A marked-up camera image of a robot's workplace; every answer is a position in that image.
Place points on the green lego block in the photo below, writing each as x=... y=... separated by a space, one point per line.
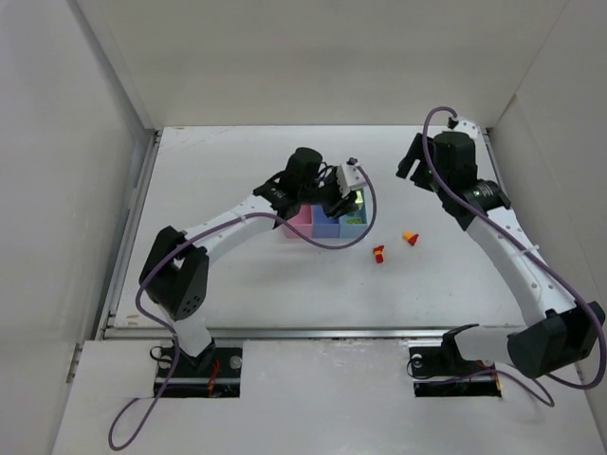
x=359 y=199

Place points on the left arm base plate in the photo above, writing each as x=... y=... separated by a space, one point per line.
x=220 y=376

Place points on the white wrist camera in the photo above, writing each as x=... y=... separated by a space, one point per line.
x=463 y=125
x=349 y=177

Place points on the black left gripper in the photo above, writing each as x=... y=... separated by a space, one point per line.
x=339 y=201

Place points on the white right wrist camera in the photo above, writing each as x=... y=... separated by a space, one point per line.
x=463 y=125

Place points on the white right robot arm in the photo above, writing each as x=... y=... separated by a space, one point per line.
x=557 y=331

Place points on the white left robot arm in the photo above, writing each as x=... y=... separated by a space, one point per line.
x=175 y=273

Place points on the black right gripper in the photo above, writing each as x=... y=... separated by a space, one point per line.
x=418 y=161

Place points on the red yellow lego piece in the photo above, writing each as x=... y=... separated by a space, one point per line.
x=379 y=254

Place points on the pink bin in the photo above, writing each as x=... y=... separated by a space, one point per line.
x=303 y=222

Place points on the aluminium rail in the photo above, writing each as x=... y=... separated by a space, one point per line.
x=134 y=332

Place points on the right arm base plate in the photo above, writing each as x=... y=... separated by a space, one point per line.
x=438 y=370

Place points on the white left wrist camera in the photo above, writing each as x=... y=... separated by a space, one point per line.
x=349 y=177

